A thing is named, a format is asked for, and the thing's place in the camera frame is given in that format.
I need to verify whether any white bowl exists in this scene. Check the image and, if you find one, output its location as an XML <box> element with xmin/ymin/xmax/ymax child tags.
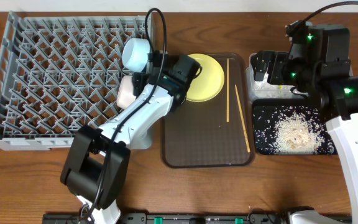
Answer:
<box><xmin>116</xmin><ymin>75</ymin><xmax>136</xmax><ymax>109</ymax></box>

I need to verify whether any yellow plate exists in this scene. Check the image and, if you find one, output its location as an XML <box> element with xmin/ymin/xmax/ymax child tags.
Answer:
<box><xmin>186</xmin><ymin>54</ymin><xmax>224</xmax><ymax>103</ymax></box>

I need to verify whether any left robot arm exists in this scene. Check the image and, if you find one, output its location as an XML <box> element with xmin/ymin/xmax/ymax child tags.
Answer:
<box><xmin>60</xmin><ymin>52</ymin><xmax>202</xmax><ymax>223</ymax></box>

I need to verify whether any clear plastic bin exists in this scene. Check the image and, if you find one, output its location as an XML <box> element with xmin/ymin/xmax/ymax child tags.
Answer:
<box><xmin>246</xmin><ymin>52</ymin><xmax>354</xmax><ymax>102</ymax></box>

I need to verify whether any black waste tray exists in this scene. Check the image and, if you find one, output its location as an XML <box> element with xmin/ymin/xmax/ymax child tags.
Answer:
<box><xmin>252</xmin><ymin>98</ymin><xmax>338</xmax><ymax>156</ymax></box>

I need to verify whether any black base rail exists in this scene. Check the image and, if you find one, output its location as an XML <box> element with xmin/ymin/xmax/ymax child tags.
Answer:
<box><xmin>42</xmin><ymin>212</ymin><xmax>352</xmax><ymax>224</ymax></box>

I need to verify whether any grey dish rack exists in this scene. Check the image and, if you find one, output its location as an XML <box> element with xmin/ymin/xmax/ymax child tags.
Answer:
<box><xmin>0</xmin><ymin>12</ymin><xmax>153</xmax><ymax>151</ymax></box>

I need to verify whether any spilled rice pile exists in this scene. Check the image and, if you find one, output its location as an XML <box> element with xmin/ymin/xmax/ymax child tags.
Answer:
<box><xmin>255</xmin><ymin>105</ymin><xmax>335</xmax><ymax>155</ymax></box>

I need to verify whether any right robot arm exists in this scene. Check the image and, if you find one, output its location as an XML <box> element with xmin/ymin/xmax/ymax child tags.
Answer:
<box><xmin>247</xmin><ymin>22</ymin><xmax>358</xmax><ymax>223</ymax></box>

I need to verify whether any light blue bowl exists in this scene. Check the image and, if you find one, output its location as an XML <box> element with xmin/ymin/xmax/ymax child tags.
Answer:
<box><xmin>122</xmin><ymin>38</ymin><xmax>150</xmax><ymax>72</ymax></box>

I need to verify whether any brown serving tray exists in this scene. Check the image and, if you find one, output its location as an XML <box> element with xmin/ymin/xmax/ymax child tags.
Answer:
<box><xmin>161</xmin><ymin>53</ymin><xmax>255</xmax><ymax>168</ymax></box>

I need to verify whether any wooden chopstick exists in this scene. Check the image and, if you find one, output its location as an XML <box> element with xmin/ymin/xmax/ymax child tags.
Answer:
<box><xmin>226</xmin><ymin>58</ymin><xmax>230</xmax><ymax>123</ymax></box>
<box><xmin>234</xmin><ymin>84</ymin><xmax>250</xmax><ymax>153</ymax></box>

